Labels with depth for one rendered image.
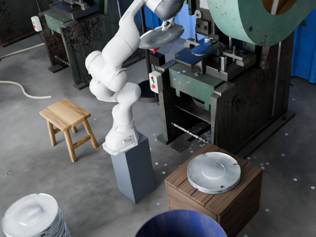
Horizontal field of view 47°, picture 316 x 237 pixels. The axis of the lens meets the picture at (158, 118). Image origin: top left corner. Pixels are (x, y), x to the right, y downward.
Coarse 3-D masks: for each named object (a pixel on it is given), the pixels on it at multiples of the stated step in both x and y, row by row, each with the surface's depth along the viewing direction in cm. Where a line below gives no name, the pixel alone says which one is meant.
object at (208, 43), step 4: (212, 40) 237; (204, 44) 233; (208, 44) 233; (212, 44) 232; (216, 44) 232; (220, 44) 231; (216, 48) 227; (220, 48) 227; (224, 48) 230; (216, 52) 228; (220, 52) 228
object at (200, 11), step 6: (198, 0) 214; (204, 0) 210; (198, 6) 216; (204, 6) 212; (198, 12) 217; (204, 12) 215; (198, 18) 218; (204, 18) 217; (210, 18) 214; (198, 24) 219; (204, 24) 216; (210, 24) 215; (198, 30) 221; (204, 30) 218; (210, 30) 217; (216, 30) 217
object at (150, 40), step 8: (176, 24) 200; (152, 32) 200; (160, 32) 203; (168, 32) 209; (176, 32) 211; (144, 40) 207; (152, 40) 213; (160, 40) 217; (168, 40) 219; (144, 48) 219
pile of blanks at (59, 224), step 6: (60, 210) 200; (60, 216) 194; (54, 222) 188; (60, 222) 193; (48, 228) 185; (54, 228) 187; (60, 228) 192; (66, 228) 203; (6, 234) 184; (42, 234) 184; (48, 234) 185; (54, 234) 188; (60, 234) 193; (66, 234) 200
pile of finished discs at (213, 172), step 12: (204, 156) 209; (216, 156) 207; (228, 156) 206; (192, 168) 201; (204, 168) 199; (216, 168) 198; (228, 168) 198; (192, 180) 194; (204, 180) 193; (216, 180) 192; (228, 180) 191; (216, 192) 188
